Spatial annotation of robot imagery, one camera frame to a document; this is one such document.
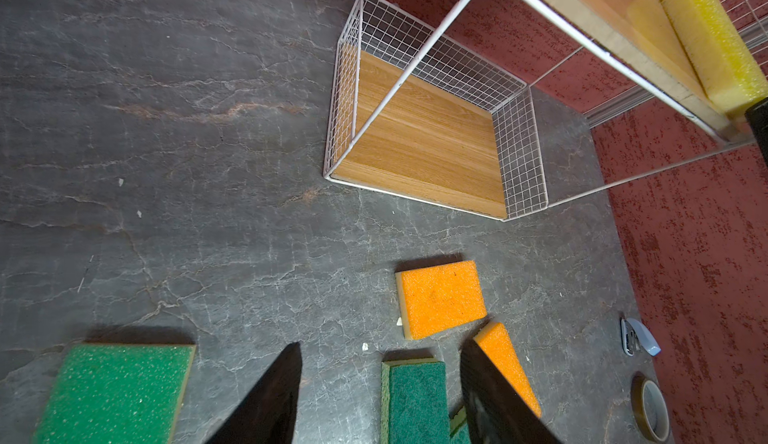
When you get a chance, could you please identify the orange sponge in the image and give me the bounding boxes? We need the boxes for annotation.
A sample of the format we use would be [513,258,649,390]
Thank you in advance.
[395,261,487,341]
[474,322,542,417]

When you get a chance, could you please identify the middle wooden shelf board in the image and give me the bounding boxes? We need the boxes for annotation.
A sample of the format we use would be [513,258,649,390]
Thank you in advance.
[522,0,748,143]

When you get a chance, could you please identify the bottom wooden shelf board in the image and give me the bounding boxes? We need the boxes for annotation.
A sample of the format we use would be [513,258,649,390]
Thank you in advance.
[331,53,507,219]

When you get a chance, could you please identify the wooden shelf board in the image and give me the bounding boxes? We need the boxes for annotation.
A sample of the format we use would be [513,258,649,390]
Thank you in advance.
[331,53,507,219]
[522,0,748,143]

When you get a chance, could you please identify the dark green sponge tilted right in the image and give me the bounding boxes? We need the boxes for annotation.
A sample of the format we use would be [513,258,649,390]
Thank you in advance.
[449,407,471,444]

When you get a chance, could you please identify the orange sponge centre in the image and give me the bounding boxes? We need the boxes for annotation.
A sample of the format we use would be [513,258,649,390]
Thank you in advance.
[395,261,487,341]

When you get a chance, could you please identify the white wire shelf rack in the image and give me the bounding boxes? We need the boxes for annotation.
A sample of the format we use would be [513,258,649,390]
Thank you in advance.
[323,0,767,222]

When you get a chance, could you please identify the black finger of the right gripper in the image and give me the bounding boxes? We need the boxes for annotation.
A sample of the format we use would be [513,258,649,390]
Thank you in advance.
[745,98,768,164]

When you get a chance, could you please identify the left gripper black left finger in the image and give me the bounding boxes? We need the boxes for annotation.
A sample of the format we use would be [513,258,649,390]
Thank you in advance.
[208,342,302,443]

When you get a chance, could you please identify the light green sponge left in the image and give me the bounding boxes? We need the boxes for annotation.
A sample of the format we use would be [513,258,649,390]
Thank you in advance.
[32,343,196,443]

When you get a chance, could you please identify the yellow sponge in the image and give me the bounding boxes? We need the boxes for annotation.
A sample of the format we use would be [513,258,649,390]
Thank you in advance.
[626,0,767,122]

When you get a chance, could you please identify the brown tape roll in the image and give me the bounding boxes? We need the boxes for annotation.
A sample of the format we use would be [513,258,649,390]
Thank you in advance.
[631,372,671,443]

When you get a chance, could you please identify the dark green sponge upright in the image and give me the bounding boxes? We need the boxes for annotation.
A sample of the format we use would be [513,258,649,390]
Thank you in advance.
[380,357,450,443]

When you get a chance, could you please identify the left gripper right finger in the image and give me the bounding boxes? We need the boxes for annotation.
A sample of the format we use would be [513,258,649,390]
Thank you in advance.
[460,340,560,443]

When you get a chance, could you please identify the orange sponge right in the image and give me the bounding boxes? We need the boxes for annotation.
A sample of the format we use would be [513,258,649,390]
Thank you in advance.
[474,322,542,417]

